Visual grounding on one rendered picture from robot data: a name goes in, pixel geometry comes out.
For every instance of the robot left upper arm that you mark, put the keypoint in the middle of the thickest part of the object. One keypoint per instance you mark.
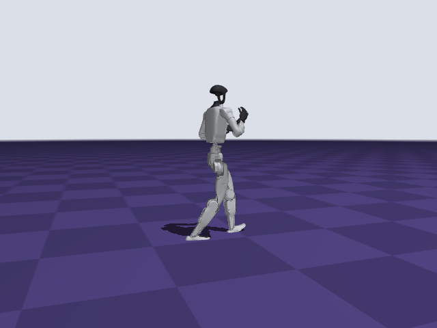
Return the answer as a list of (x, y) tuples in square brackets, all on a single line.
[(202, 129)]

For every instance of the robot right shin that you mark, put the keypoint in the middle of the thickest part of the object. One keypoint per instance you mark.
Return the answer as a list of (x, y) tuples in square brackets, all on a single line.
[(205, 217)]

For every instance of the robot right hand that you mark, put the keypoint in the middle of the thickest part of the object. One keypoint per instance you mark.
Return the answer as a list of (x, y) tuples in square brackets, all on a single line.
[(243, 115)]

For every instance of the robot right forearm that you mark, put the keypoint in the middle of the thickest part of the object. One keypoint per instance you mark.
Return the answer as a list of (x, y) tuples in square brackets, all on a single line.
[(241, 126)]

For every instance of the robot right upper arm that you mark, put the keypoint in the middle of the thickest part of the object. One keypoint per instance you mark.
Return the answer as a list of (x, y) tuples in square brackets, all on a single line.
[(228, 115)]

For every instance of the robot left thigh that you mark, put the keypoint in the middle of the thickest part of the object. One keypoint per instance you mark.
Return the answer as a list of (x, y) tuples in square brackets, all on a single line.
[(230, 188)]

